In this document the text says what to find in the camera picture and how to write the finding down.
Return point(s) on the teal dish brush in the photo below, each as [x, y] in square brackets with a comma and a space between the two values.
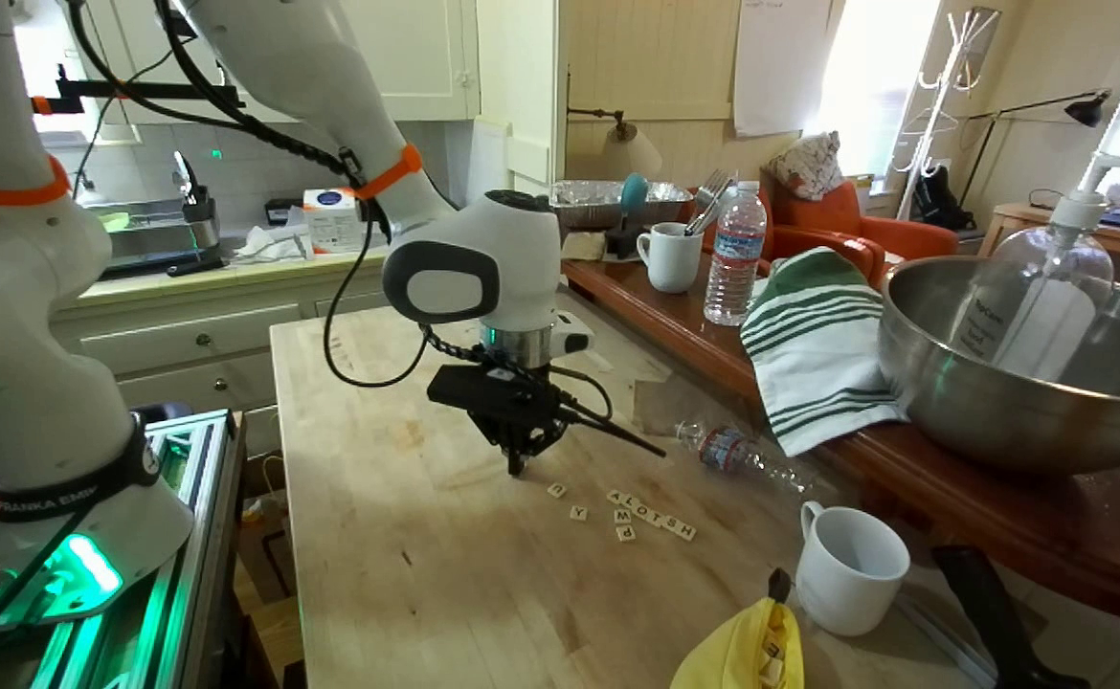
[632, 196]

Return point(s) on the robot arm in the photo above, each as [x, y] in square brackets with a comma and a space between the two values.
[14, 287]

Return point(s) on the white cabinets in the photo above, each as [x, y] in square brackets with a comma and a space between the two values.
[196, 344]
[407, 57]

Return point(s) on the white upper cabinets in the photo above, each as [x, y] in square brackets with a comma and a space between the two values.
[407, 57]

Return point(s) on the brass wall lamp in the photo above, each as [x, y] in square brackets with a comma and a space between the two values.
[629, 148]

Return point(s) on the black flat bar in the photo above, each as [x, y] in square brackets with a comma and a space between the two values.
[991, 603]

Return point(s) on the clear pump soap dispenser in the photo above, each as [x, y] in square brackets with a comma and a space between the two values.
[1048, 297]

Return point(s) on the beige sponge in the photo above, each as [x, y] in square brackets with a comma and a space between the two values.
[581, 246]

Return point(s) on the white paper sheet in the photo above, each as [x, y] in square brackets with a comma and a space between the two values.
[780, 67]

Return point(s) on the clear water bottle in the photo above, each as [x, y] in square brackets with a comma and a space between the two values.
[734, 258]

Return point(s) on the dark wooden table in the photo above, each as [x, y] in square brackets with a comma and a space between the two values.
[1000, 517]

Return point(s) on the orange armchair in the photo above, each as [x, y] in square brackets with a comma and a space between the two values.
[895, 237]

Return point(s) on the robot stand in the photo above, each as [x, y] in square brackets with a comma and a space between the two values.
[191, 536]

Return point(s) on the white crumpled cloth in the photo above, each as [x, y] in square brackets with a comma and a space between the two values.
[271, 247]

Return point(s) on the bundle of metal forks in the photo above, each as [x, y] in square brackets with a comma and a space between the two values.
[711, 201]

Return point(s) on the yellow pouch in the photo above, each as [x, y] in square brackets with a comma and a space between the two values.
[747, 651]

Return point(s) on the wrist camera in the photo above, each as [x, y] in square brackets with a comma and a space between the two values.
[464, 388]

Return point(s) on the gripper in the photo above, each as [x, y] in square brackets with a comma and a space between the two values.
[503, 421]

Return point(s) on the foil tray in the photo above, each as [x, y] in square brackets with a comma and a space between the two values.
[589, 201]

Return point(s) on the green striped white towel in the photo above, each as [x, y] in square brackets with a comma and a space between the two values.
[814, 354]

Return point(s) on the black floor lamp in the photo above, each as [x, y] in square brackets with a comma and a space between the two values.
[1086, 108]

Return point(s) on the white coat rack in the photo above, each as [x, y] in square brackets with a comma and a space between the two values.
[943, 86]

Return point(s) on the patterned pillow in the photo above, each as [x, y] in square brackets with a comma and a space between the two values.
[809, 165]

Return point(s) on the white box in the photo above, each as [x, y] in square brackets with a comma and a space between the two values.
[332, 222]

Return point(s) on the crushed clear plastic bottle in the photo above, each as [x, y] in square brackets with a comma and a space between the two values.
[742, 452]

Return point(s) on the metal utensil holder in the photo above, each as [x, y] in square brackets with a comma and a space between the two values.
[198, 215]

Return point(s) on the white mug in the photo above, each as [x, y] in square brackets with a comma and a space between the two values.
[672, 263]
[852, 584]

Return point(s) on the black bag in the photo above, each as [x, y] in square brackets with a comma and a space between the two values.
[938, 199]

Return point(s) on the white lower cabinets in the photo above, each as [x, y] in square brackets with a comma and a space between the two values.
[196, 344]

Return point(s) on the large metal bowl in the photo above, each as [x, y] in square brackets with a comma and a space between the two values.
[1048, 421]

